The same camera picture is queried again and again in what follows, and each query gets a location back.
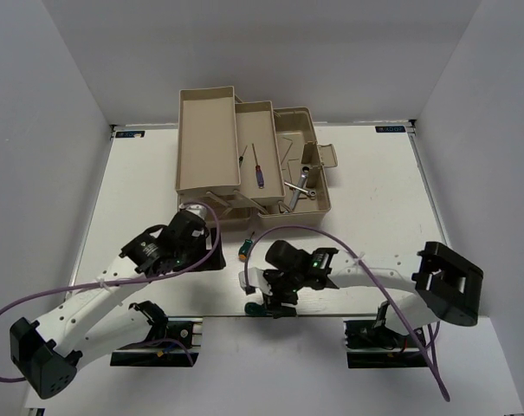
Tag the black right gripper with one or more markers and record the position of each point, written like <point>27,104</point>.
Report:
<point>274,301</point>

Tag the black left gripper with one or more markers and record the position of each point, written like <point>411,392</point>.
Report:
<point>216,261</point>

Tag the green orange stubby screwdriver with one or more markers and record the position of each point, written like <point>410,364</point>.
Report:
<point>245,247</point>

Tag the large silver ratchet wrench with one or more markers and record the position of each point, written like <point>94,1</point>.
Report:
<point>302,183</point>

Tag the beige plastic toolbox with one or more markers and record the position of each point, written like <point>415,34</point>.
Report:
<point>214,126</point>

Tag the thin black precision screwdriver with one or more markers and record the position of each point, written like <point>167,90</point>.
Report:
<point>241,157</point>

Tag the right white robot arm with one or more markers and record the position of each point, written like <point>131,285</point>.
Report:
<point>437,284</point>

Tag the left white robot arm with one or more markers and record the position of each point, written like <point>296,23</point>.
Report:
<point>98,319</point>

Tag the left blue table label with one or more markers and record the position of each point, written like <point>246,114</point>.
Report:
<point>130,134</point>

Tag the blue table label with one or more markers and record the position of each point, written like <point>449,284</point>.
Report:
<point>130,134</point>
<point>390,129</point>

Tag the right blue table label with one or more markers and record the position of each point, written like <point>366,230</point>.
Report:
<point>390,129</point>

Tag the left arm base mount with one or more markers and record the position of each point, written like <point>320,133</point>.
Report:
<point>178,345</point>

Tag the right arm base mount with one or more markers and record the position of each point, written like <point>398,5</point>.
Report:
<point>379,348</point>

